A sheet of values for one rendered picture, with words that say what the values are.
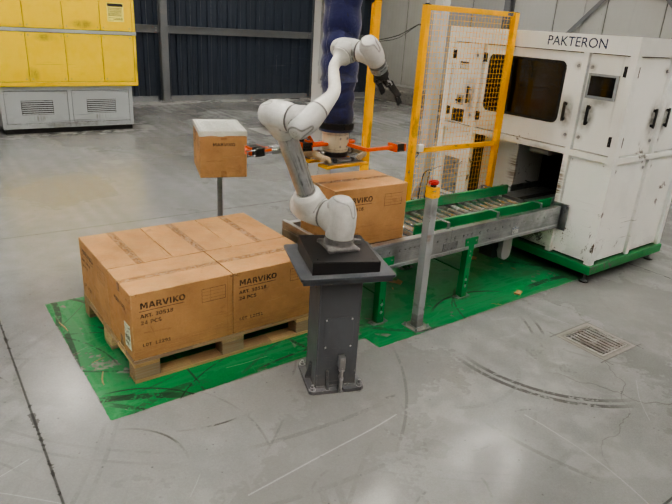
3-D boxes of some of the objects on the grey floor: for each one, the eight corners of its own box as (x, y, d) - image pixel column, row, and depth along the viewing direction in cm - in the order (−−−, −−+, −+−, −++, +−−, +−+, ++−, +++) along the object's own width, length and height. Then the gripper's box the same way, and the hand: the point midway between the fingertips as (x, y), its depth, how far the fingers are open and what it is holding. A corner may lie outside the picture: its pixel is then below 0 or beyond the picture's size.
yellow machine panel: (125, 120, 1092) (115, -27, 1002) (142, 128, 1024) (132, -29, 933) (-12, 126, 969) (-37, -42, 879) (-4, 136, 901) (-31, -45, 810)
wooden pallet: (243, 277, 470) (243, 260, 464) (314, 330, 396) (315, 311, 391) (85, 312, 401) (83, 292, 396) (135, 384, 328) (134, 362, 322)
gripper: (359, 65, 307) (371, 93, 325) (390, 85, 293) (401, 113, 310) (369, 56, 307) (381, 84, 325) (401, 75, 293) (411, 103, 311)
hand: (390, 97), depth 317 cm, fingers open, 13 cm apart
